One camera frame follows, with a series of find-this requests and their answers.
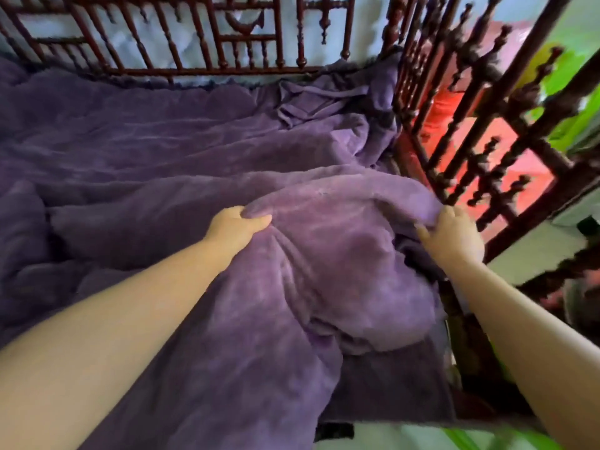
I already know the person's right hand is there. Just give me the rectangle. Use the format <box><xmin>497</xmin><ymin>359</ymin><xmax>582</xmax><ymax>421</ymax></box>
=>
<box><xmin>414</xmin><ymin>204</ymin><xmax>486</xmax><ymax>273</ymax></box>

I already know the person's left hand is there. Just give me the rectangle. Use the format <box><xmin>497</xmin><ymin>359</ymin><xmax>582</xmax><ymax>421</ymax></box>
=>
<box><xmin>201</xmin><ymin>206</ymin><xmax>273</xmax><ymax>261</ymax></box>

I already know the purple fleece duvet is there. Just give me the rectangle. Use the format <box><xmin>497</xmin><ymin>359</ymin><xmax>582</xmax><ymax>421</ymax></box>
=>
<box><xmin>0</xmin><ymin>51</ymin><xmax>458</xmax><ymax>450</ymax></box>

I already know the red wooden bed frame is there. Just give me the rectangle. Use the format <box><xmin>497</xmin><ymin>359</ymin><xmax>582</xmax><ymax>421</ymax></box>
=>
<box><xmin>0</xmin><ymin>0</ymin><xmax>600</xmax><ymax>418</ymax></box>

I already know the purple plush bed sheet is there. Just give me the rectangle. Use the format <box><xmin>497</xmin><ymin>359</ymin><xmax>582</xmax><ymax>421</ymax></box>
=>
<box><xmin>314</xmin><ymin>318</ymin><xmax>458</xmax><ymax>425</ymax></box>

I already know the person's left forearm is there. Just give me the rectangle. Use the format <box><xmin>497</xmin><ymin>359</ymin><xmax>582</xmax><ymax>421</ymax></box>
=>
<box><xmin>0</xmin><ymin>238</ymin><xmax>231</xmax><ymax>450</ymax></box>

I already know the person's right forearm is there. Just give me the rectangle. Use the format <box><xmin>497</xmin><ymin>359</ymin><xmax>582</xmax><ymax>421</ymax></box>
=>
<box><xmin>442</xmin><ymin>259</ymin><xmax>600</xmax><ymax>450</ymax></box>

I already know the red cloth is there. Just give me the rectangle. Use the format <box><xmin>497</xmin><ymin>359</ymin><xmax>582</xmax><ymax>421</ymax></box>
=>
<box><xmin>412</xmin><ymin>21</ymin><xmax>556</xmax><ymax>244</ymax></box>

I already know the green plastic object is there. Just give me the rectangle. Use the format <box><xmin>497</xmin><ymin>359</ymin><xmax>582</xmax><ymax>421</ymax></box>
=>
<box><xmin>515</xmin><ymin>39</ymin><xmax>600</xmax><ymax>153</ymax></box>

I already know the pale mosquito net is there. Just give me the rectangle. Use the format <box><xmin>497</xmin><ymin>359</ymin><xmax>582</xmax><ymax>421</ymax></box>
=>
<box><xmin>0</xmin><ymin>0</ymin><xmax>394</xmax><ymax>85</ymax></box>

